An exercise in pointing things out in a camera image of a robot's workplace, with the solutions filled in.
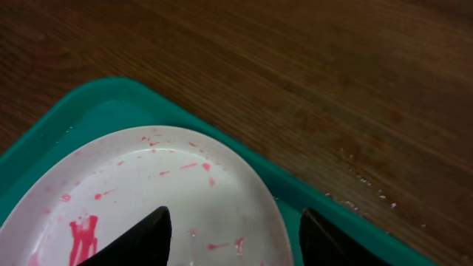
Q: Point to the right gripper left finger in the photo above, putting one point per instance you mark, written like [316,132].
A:
[146,243]

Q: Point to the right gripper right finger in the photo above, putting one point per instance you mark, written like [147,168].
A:
[322,243]

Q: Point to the white plate with red smear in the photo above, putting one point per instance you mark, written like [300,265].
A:
[221,211]

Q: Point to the teal plastic serving tray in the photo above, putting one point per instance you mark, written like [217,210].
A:
[107,105]

